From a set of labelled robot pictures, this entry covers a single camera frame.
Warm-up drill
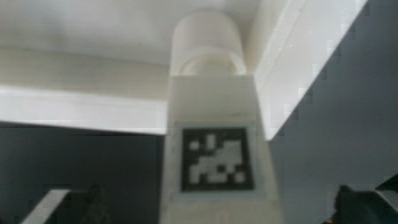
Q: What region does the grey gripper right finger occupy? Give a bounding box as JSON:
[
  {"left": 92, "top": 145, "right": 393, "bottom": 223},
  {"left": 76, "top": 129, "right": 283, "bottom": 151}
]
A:
[{"left": 334, "top": 173, "right": 398, "bottom": 224}]

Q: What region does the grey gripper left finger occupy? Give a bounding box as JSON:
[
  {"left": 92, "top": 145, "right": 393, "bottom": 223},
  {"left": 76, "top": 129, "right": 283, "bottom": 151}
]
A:
[{"left": 20, "top": 189, "right": 71, "bottom": 224}]

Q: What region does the white furniture leg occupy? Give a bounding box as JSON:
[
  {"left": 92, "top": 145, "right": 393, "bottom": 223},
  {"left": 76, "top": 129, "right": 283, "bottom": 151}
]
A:
[{"left": 160, "top": 9, "right": 284, "bottom": 224}]

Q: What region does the white square tabletop part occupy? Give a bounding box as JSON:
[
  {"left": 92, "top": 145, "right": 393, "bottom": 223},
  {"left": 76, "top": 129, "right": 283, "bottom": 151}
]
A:
[{"left": 0, "top": 0, "right": 370, "bottom": 135}]

